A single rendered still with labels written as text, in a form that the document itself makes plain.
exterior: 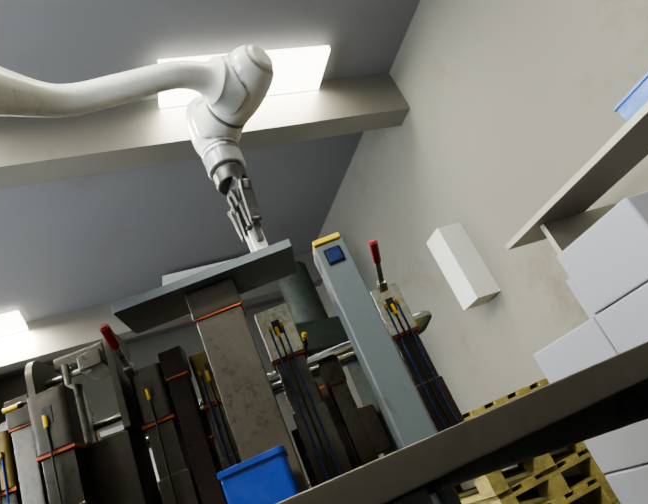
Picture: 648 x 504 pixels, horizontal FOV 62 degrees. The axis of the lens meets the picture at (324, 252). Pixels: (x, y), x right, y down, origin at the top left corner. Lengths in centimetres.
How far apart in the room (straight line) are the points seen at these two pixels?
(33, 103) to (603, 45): 271
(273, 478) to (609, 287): 147
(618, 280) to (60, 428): 168
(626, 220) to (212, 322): 137
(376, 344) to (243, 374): 26
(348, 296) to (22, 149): 297
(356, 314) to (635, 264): 115
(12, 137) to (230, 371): 300
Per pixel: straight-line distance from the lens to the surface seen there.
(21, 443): 131
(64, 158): 373
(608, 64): 323
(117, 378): 123
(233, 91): 119
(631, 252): 199
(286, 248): 110
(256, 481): 91
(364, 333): 106
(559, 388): 71
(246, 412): 104
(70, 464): 118
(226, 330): 108
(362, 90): 448
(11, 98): 116
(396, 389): 104
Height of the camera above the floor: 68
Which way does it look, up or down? 24 degrees up
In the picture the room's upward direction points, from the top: 25 degrees counter-clockwise
